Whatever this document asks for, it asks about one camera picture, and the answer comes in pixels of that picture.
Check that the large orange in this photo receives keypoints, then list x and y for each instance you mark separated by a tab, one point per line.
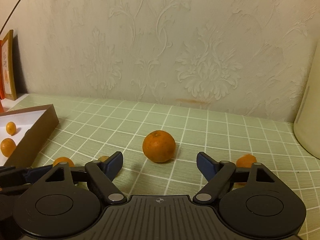
159	146

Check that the red paper envelope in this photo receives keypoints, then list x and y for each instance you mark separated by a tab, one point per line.
2	94

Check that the carrot piece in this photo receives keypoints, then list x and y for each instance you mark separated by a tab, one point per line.
246	161

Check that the small orange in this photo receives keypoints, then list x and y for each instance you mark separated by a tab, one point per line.
63	160

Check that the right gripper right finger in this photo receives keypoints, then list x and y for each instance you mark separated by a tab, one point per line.
218	176

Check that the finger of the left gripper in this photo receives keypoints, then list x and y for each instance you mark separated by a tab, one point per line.
31	175

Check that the wooden framed calligraphy picture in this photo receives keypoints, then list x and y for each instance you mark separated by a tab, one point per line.
7	67

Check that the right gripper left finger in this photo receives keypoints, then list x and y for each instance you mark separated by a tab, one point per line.
100	179

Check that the brown shallow cardboard box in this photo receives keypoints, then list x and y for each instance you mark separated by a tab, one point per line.
34	126

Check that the brown yellow round cake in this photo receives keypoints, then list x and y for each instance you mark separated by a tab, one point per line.
103	158

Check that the cream thermos jug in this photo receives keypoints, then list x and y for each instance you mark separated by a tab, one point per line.
306	125

